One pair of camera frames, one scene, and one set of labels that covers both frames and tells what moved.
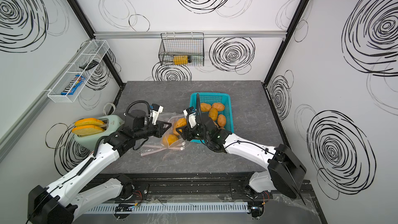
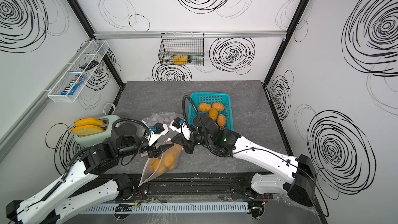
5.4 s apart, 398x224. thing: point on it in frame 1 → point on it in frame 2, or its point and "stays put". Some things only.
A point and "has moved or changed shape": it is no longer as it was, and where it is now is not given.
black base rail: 190,186 stays put
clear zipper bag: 171,139 → 164,163
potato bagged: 181,122 → 169,160
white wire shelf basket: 67,88 stays put
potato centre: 213,113 stays put
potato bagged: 172,138 has moved or changed shape
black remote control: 89,65 stays put
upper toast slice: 88,121 stays put
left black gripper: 159,128 → 154,150
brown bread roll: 219,107 stays put
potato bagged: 205,107 stays put
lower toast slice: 86,129 stays put
